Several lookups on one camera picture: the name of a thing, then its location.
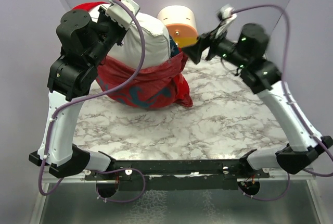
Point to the white cylindrical drawer cabinet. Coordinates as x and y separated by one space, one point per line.
181 24

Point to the white pillow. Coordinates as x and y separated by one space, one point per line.
157 43

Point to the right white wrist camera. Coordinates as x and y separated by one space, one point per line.
226 18

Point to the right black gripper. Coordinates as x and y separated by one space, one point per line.
205 40

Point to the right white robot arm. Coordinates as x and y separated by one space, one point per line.
262 76

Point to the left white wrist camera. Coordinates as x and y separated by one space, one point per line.
117 11

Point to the red printed pillowcase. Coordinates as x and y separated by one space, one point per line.
154 87

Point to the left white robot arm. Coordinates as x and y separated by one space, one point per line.
84 45

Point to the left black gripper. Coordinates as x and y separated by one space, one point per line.
102 16

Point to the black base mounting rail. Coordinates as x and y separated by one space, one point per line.
169 175

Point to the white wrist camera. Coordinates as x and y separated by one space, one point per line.
117 11
226 18

